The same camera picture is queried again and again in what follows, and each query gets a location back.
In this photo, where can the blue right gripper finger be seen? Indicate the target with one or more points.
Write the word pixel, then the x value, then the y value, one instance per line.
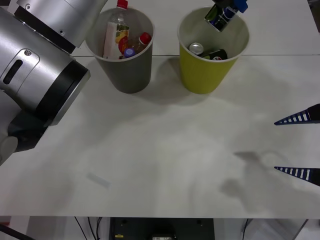
pixel 313 116
pixel 307 173

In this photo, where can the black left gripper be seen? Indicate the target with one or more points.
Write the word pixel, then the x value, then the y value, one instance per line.
pixel 222 2

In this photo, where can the black can with blue-red print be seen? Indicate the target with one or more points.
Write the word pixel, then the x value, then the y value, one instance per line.
pixel 220 17

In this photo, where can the silver-grey left robot arm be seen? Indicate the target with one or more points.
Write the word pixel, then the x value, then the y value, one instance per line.
pixel 32 62

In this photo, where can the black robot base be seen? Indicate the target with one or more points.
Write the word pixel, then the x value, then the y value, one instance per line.
pixel 162 228

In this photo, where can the black can with red print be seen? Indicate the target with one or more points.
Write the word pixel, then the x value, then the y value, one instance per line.
pixel 216 55

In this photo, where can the can with silver top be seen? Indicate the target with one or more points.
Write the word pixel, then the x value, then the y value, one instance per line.
pixel 196 48

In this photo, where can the yellow-green plastic bin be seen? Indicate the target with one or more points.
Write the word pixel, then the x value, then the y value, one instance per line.
pixel 202 75

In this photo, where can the small amber bottle red cap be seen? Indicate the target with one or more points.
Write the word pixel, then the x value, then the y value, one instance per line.
pixel 144 40

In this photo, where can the small bottle with purple cap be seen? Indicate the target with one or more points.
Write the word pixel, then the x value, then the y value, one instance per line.
pixel 129 53

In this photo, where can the grey plastic bin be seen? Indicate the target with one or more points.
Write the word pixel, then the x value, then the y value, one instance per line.
pixel 132 75

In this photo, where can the large bottle with fruit label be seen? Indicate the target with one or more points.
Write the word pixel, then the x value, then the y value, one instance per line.
pixel 115 35

